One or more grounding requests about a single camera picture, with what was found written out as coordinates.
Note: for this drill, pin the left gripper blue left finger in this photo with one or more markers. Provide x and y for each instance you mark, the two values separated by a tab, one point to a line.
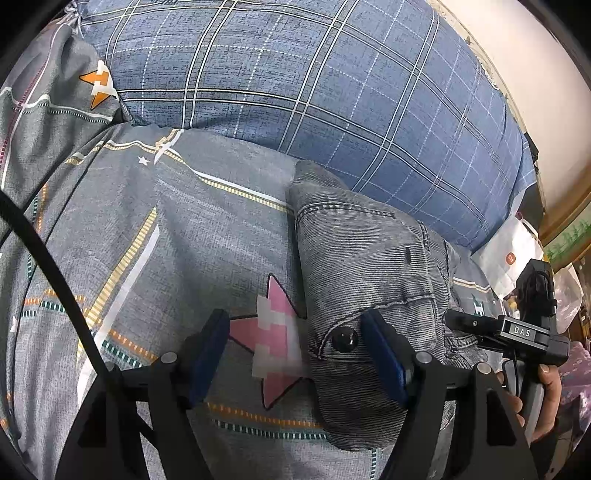
178	381

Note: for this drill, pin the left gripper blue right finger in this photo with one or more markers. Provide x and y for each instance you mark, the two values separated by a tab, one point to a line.
417	382

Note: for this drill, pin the grey denim pants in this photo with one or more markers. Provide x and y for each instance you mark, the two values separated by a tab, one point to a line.
358	254

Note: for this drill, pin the person right hand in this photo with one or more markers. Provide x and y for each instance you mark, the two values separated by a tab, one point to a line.
537	416

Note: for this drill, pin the white plastic bag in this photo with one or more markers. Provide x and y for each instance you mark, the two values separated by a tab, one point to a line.
504	257

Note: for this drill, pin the grey patterned bed sheet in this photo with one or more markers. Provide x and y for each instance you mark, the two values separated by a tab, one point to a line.
153	228

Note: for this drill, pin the blue plaid pillow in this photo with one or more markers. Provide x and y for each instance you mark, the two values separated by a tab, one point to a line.
384	94

